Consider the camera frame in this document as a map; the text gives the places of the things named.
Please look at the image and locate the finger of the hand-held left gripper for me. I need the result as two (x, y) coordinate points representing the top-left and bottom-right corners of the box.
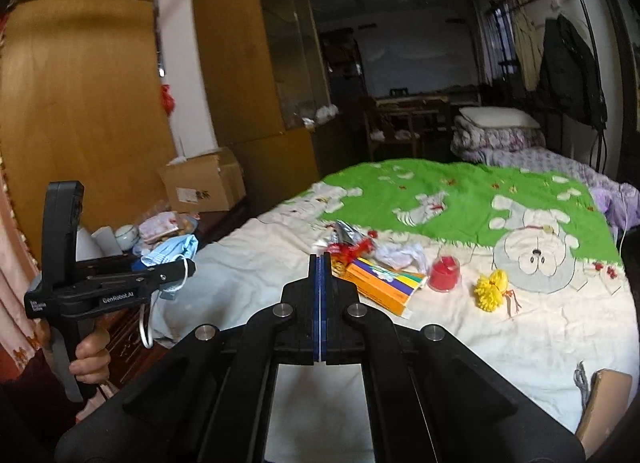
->
(75, 259), (197, 294)

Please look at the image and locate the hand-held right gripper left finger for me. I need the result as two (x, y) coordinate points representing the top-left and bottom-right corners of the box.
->
(55, 253), (321, 463)

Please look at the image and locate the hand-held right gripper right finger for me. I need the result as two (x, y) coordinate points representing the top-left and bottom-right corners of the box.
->
(320, 253), (586, 463)

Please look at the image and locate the blue face mask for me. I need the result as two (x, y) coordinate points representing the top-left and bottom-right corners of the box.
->
(139, 235), (200, 350)

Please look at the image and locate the person's left hand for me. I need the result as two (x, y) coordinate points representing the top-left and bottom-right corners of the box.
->
(69, 327), (112, 386)

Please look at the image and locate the white thermos flask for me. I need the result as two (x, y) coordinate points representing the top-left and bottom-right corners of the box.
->
(75, 226), (121, 262)

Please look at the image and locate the pink embroidered curtain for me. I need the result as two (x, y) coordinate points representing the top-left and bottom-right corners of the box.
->
(0, 143), (53, 384)

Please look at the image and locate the pink snack packet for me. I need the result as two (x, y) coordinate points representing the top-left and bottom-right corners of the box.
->
(139, 212), (178, 244)

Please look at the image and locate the snack plate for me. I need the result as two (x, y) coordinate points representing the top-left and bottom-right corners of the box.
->
(137, 212), (200, 249)

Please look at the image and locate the small ceramic jar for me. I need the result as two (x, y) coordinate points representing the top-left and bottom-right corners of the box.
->
(115, 224), (141, 250)

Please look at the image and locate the orange multicolour carton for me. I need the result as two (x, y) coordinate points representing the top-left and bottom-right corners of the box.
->
(345, 257), (430, 319)

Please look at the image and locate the silver foil packet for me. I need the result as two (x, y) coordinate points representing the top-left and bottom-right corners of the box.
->
(330, 219), (371, 249)

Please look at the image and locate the dark wooden side cabinet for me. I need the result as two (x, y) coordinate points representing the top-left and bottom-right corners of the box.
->
(100, 198), (251, 394)

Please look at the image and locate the crumpled clear plastic bag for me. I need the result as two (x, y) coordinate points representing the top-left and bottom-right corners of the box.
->
(374, 242), (429, 275)

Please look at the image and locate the cardboard box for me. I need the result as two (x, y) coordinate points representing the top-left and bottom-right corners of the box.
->
(157, 147), (247, 214)

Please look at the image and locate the red plastic cup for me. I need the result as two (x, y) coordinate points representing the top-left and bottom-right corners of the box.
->
(429, 255), (462, 292)

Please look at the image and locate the wooden door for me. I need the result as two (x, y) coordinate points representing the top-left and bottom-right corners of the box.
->
(0, 0), (178, 264)

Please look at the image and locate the yellow pompom flower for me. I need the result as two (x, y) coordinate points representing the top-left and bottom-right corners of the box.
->
(474, 269), (521, 316)

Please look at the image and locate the white cloth bundle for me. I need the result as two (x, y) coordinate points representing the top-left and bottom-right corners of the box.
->
(300, 104), (338, 130)

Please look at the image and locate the wooden dining table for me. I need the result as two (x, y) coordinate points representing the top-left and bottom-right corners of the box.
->
(365, 93), (451, 154)

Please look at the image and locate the dark display cabinet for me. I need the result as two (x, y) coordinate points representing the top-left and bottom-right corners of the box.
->
(320, 33), (366, 108)

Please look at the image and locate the folded floral quilt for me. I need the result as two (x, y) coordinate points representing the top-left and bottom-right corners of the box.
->
(450, 123), (546, 164)

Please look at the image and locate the tall wooden cabinet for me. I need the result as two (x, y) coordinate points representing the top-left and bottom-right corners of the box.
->
(192, 0), (333, 194)

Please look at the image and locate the white pillow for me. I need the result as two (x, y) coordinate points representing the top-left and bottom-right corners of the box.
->
(459, 107), (542, 130)

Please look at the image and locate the purple floral bedsheet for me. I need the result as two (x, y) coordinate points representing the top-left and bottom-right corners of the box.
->
(500, 148), (640, 234)

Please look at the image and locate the brown flat box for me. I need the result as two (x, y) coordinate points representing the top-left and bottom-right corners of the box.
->
(575, 368), (635, 446)

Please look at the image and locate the barred window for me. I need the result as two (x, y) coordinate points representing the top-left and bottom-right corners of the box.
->
(487, 0), (518, 78)

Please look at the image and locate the beige hanging shirt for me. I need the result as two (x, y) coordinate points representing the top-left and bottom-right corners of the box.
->
(512, 8), (543, 91)

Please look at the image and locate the black jacket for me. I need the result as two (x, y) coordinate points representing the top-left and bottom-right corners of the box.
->
(537, 15), (608, 126)

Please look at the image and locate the white cable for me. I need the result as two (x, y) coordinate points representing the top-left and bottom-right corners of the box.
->
(617, 183), (631, 254)

